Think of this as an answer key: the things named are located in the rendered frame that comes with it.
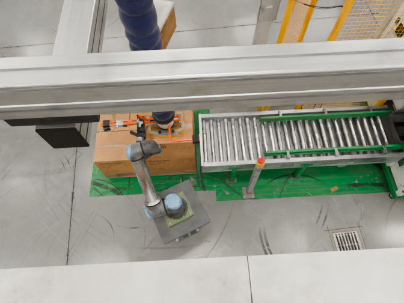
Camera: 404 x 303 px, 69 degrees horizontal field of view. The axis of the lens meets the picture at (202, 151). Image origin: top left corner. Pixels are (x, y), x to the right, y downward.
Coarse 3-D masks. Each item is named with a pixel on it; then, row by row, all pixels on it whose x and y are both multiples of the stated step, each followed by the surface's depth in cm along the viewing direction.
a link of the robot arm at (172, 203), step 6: (162, 198) 269; (168, 198) 264; (174, 198) 265; (180, 198) 266; (168, 204) 262; (174, 204) 262; (180, 204) 266; (168, 210) 265; (174, 210) 267; (180, 210) 276
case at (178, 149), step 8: (144, 112) 323; (176, 112) 323; (184, 112) 323; (184, 120) 318; (192, 120) 327; (152, 128) 315; (192, 128) 314; (176, 136) 310; (184, 136) 310; (160, 144) 308; (168, 144) 309; (176, 144) 310; (184, 144) 311; (192, 144) 312; (168, 152) 326; (176, 152) 327; (184, 152) 328; (192, 152) 330
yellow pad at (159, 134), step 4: (172, 128) 312; (176, 128) 312; (160, 132) 306; (172, 132) 309; (176, 132) 309; (180, 132) 309; (152, 136) 308; (156, 136) 308; (160, 136) 308; (164, 136) 308; (168, 136) 308; (172, 136) 308
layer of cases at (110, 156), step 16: (192, 112) 370; (128, 128) 362; (96, 144) 353; (112, 144) 352; (128, 144) 352; (96, 160) 344; (112, 160) 343; (128, 160) 343; (160, 160) 348; (176, 160) 350; (192, 160) 353
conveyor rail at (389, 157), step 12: (324, 156) 335; (348, 156) 334; (360, 156) 334; (372, 156) 334; (384, 156) 334; (396, 156) 334; (204, 168) 340; (216, 168) 341; (228, 168) 343; (240, 168) 345; (252, 168) 347; (264, 168) 348; (276, 168) 349
